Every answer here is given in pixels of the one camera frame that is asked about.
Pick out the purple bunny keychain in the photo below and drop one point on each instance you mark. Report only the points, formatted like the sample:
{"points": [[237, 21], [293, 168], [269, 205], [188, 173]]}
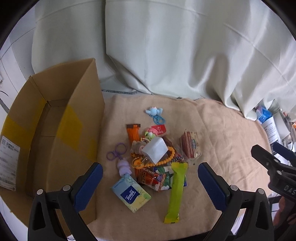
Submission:
{"points": [[118, 153]]}

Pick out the blue plush keychain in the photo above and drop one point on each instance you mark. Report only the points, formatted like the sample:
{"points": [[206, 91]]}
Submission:
{"points": [[156, 114]]}

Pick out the lion dance doll keychain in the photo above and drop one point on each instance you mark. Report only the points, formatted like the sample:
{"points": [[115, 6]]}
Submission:
{"points": [[148, 136]]}

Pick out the blue white bottle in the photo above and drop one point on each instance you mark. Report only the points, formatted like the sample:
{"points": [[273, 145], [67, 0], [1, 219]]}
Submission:
{"points": [[265, 118]]}

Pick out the red snack packet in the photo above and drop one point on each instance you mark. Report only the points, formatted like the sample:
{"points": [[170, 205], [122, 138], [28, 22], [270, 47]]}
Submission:
{"points": [[151, 179]]}

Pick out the white curtain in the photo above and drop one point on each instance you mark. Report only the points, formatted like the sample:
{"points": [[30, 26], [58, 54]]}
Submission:
{"points": [[237, 52]]}

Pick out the green snack bar wrapper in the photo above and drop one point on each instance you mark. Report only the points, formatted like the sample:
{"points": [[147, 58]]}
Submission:
{"points": [[177, 187]]}

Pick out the beige cloth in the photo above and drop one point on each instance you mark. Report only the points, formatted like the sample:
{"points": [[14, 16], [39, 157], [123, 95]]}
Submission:
{"points": [[225, 138]]}

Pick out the red meat stick packet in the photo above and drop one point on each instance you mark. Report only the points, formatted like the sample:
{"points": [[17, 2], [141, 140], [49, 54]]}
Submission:
{"points": [[160, 129]]}

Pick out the right hand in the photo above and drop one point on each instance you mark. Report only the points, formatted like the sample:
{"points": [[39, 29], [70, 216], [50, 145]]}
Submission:
{"points": [[283, 213]]}

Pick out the shipping label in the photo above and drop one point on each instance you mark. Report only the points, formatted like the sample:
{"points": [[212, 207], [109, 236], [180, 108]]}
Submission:
{"points": [[9, 155]]}

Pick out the white power adapter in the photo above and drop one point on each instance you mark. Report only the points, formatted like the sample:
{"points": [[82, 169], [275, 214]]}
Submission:
{"points": [[155, 149]]}

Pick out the cracker packet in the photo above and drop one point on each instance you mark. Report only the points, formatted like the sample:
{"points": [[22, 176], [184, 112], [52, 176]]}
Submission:
{"points": [[190, 144]]}

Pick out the orange snack bar wrapper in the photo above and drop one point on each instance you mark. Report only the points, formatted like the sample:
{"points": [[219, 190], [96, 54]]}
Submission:
{"points": [[133, 132]]}

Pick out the Tempo tissue pack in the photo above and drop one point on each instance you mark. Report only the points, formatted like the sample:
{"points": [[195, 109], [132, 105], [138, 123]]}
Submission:
{"points": [[130, 193]]}

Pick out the beige plush toy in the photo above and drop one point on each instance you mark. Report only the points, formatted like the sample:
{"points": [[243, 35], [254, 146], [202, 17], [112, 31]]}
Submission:
{"points": [[137, 147]]}

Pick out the cardboard box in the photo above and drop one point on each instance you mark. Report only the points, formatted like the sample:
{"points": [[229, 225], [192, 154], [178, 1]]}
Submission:
{"points": [[55, 121]]}

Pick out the orange bead keychain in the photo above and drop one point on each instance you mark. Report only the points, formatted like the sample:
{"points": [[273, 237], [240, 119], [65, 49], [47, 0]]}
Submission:
{"points": [[140, 162]]}

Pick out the Vinda tissue pack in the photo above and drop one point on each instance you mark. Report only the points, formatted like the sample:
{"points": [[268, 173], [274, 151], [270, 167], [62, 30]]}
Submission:
{"points": [[169, 175]]}

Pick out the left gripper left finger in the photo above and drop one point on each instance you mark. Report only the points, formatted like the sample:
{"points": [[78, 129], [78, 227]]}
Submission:
{"points": [[44, 223]]}

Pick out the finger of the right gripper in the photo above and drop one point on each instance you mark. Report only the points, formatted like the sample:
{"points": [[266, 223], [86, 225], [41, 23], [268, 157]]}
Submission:
{"points": [[264, 157], [285, 153]]}

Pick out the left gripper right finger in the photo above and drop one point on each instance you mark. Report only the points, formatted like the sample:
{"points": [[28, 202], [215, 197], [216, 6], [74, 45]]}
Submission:
{"points": [[245, 215]]}

